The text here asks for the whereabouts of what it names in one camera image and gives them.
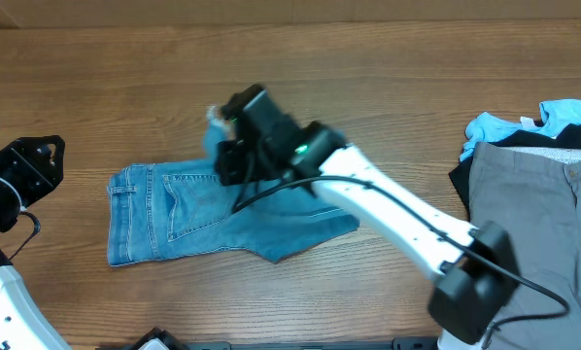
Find light blue denim jeans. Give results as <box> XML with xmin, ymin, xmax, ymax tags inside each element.
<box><xmin>107</xmin><ymin>107</ymin><xmax>359</xmax><ymax>266</ymax></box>

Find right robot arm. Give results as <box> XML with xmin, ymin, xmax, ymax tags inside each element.
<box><xmin>215</xmin><ymin>85</ymin><xmax>519</xmax><ymax>349</ymax></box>

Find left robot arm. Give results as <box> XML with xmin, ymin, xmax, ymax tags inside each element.
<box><xmin>0</xmin><ymin>135</ymin><xmax>69</xmax><ymax>350</ymax></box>

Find grey garment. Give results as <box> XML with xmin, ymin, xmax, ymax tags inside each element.
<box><xmin>468</xmin><ymin>143</ymin><xmax>581</xmax><ymax>350</ymax></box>

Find light blue shirt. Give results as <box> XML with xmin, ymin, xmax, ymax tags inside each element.
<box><xmin>460</xmin><ymin>99</ymin><xmax>581</xmax><ymax>161</ymax></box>

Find black garment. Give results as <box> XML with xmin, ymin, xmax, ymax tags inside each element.
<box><xmin>449</xmin><ymin>124</ymin><xmax>581</xmax><ymax>213</ymax></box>

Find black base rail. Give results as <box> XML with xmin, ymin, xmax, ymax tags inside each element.
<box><xmin>97</xmin><ymin>328</ymin><xmax>437</xmax><ymax>350</ymax></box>

